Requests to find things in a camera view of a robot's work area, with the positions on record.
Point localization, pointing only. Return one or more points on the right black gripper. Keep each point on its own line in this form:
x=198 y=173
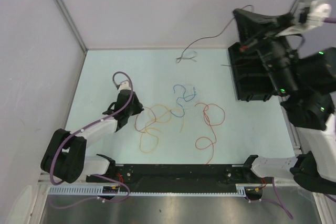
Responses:
x=252 y=27

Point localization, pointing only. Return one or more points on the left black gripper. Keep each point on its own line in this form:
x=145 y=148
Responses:
x=139 y=106

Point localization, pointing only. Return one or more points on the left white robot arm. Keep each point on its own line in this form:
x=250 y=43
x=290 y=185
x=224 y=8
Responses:
x=65 y=158

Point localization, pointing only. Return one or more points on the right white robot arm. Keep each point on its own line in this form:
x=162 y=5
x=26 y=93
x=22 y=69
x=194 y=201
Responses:
x=265 y=64

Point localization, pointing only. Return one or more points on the black compartment bin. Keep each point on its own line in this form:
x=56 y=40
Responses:
x=251 y=81

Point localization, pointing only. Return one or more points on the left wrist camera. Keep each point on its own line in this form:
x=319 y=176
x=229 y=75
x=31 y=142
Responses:
x=124 y=85

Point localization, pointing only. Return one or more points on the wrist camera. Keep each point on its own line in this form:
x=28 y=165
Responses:
x=309 y=15
x=124 y=85

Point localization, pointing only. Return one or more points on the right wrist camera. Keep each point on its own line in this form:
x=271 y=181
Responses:
x=309 y=15

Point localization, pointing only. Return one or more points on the white slotted cable duct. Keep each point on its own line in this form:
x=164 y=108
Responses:
x=114 y=190

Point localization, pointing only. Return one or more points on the left aluminium frame post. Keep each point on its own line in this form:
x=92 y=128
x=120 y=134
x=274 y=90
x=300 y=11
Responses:
x=60 y=4

